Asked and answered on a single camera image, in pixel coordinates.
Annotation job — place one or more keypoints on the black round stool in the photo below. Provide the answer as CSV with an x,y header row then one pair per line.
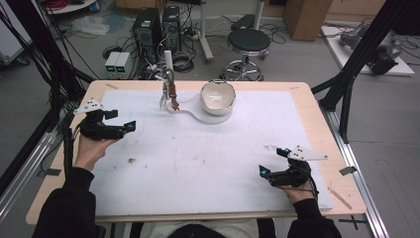
x,y
249,39

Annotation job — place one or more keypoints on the aluminium rail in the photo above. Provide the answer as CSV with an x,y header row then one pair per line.
x,y
20,185
360,185

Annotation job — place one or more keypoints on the large black computer tower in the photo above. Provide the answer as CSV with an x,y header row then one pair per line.
x,y
147,33

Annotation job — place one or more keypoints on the white stand leg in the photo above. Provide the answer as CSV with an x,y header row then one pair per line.
x,y
205,36

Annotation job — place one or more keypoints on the black metal frame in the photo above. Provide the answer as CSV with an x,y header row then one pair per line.
x,y
363,46
43,43

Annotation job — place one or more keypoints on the brown cardboard box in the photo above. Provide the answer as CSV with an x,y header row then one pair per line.
x,y
307,18

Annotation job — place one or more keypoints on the thin wooden stick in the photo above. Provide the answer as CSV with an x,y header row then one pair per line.
x,y
340,198

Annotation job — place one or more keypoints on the person's right hand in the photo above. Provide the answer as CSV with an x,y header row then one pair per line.
x,y
298,195

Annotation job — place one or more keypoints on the white key stand with pole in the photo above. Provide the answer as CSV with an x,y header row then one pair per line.
x,y
211,119

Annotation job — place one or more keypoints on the person's left hand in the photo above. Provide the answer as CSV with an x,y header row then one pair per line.
x,y
89,152

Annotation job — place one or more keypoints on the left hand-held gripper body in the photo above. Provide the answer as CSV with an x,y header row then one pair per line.
x,y
99,130

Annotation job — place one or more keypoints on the clear plastic bag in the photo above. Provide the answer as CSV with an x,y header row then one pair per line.
x,y
90,25

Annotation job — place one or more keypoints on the slim black computer tower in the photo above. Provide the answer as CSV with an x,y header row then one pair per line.
x,y
171,26

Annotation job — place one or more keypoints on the wooden table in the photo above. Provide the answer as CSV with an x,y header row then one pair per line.
x,y
317,109

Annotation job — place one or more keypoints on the black tape piece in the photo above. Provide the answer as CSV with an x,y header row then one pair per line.
x,y
347,170
49,172

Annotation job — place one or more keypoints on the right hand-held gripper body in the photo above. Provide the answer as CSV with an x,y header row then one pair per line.
x,y
289,177

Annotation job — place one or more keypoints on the white floor board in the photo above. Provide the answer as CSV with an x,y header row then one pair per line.
x,y
343,56

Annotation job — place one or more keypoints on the grey robot device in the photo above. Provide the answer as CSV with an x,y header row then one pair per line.
x,y
386,49

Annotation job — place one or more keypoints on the white power supply box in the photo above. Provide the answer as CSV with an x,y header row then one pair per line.
x,y
123,64
110,64

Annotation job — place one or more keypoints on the grey cabinet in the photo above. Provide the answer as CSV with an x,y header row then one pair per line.
x,y
10,43

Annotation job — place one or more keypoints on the white round table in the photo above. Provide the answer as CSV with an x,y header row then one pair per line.
x,y
71,7

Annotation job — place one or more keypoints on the white table mat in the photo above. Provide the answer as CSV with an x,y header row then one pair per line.
x,y
198,158

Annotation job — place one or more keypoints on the white ceramic bowl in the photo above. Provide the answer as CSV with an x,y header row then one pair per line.
x,y
218,95

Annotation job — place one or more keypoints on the person's torso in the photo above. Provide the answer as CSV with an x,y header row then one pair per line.
x,y
198,229

